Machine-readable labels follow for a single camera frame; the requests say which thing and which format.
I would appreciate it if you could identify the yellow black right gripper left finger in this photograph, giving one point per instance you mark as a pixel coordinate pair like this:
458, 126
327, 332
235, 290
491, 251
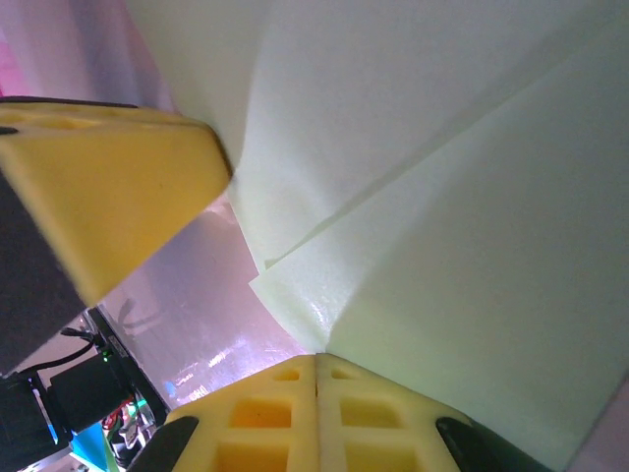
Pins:
255, 418

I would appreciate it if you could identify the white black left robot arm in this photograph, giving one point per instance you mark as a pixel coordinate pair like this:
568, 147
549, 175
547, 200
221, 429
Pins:
83, 388

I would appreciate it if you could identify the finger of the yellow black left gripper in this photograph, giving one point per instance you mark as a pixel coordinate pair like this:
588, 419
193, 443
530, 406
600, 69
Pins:
98, 172

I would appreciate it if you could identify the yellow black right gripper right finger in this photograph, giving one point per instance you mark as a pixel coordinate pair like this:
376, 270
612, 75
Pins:
373, 418

